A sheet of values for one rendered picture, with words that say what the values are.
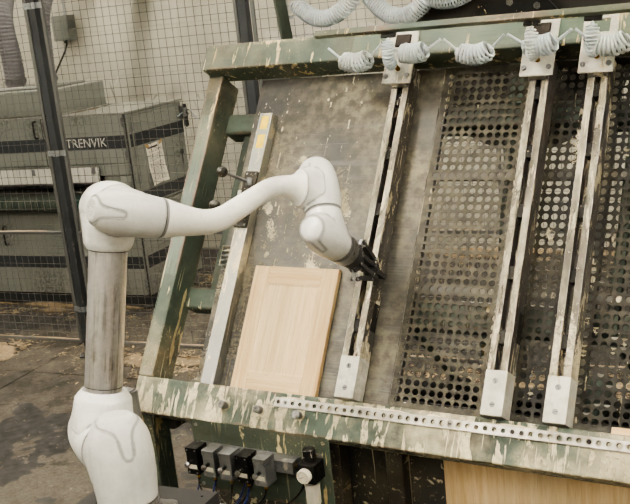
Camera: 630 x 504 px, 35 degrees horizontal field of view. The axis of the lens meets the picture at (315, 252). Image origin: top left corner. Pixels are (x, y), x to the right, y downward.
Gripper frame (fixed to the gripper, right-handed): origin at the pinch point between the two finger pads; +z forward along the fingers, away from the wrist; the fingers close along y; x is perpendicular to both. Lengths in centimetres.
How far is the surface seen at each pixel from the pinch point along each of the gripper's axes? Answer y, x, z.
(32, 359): -7, 350, 212
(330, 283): -2.0, 19.0, 6.4
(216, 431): -52, 49, 5
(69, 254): 57, 316, 186
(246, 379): -35, 42, 6
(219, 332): -21, 55, 4
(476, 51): 65, -26, -12
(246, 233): 13, 53, 4
